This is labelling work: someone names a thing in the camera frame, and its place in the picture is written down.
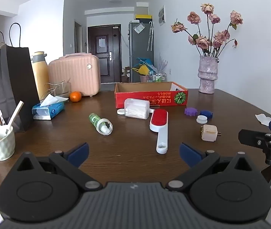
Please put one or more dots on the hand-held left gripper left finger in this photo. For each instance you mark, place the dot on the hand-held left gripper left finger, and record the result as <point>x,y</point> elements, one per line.
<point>78,153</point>

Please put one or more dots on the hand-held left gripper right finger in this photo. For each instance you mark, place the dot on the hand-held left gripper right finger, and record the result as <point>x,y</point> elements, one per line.
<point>190,153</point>

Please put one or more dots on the beige charger plug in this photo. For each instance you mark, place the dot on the beige charger plug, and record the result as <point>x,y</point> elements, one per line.
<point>209,133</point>

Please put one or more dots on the purple ridged cap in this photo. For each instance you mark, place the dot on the purple ridged cap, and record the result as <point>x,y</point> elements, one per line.
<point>191,112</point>

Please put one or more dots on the red and white lint brush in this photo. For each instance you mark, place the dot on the red and white lint brush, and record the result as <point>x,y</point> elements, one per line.
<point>159,119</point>

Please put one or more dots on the white tape roll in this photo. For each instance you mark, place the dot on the white tape roll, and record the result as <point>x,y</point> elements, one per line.
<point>118,111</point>

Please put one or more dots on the red printed cardboard box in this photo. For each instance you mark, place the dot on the red printed cardboard box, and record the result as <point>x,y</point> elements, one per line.
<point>149,99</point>

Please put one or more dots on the clear cotton swab box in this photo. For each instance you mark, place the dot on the clear cotton swab box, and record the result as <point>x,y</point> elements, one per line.
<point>136,107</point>

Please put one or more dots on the crumpled white tissue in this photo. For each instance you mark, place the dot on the crumpled white tissue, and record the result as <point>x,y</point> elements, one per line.
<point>264,119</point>

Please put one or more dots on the white round cap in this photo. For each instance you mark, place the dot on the white round cap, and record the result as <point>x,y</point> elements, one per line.
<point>202,119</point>

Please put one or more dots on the green spray bottle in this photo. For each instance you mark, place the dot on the green spray bottle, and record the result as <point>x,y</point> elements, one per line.
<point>97,121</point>

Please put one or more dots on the blue ridged cap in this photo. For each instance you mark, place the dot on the blue ridged cap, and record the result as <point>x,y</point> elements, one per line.
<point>207,114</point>

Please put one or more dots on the blue tissue pack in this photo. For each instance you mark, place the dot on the blue tissue pack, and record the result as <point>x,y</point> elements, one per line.
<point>52,109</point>

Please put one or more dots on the orange fruit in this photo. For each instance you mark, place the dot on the orange fruit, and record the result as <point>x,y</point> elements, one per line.
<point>75,96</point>

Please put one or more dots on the clear glass cup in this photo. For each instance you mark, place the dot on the clear glass cup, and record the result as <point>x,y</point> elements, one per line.
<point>62,89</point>

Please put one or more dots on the white spoon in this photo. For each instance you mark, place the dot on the white spoon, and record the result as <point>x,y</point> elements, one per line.
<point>15,114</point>

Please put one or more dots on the pink textured vase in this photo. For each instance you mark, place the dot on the pink textured vase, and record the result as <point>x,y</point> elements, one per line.
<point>207,76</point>

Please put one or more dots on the pink hard suitcase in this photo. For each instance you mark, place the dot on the pink hard suitcase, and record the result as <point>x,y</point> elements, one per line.
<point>76,76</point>

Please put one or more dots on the metal storage rack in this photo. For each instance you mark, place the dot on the metal storage rack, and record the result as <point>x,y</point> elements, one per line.
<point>158,77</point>

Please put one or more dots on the yellow thermos jug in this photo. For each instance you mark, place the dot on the yellow thermos jug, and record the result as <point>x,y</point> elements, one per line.
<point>41,76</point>

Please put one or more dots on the pink plastic bucket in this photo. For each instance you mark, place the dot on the pink plastic bucket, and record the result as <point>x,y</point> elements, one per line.
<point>143,78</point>

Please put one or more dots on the purple dried flowers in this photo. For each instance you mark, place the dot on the purple dried flowers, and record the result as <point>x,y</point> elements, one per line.
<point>163,63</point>

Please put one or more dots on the black paper bag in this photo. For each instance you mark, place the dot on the black paper bag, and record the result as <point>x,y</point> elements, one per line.
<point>11,83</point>

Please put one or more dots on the yellow bag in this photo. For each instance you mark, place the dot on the yellow bag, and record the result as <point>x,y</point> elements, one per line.
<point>141,69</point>

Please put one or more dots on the dark brown entrance door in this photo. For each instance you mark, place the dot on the dark brown entrance door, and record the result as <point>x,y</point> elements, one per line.
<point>103,59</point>

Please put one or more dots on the blue plastic item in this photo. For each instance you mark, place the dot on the blue plastic item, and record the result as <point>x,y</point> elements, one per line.
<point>143,60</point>

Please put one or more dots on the grey refrigerator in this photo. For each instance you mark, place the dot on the grey refrigerator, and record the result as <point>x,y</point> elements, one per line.
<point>137,52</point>

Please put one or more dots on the clear folded umbrella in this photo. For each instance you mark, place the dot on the clear folded umbrella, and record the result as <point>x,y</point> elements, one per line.
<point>150,35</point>

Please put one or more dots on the bunch of dried pink roses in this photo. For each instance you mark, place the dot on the bunch of dried pink roses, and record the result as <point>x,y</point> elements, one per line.
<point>207,8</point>

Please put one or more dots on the yellow and black box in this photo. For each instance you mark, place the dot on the yellow and black box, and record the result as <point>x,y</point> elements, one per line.
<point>143,16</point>

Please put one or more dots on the round ceiling lamp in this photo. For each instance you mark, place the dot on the round ceiling lamp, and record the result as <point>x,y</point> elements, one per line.
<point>115,0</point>

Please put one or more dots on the white wall panel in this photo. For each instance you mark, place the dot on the white wall panel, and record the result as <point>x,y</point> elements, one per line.
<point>161,15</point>

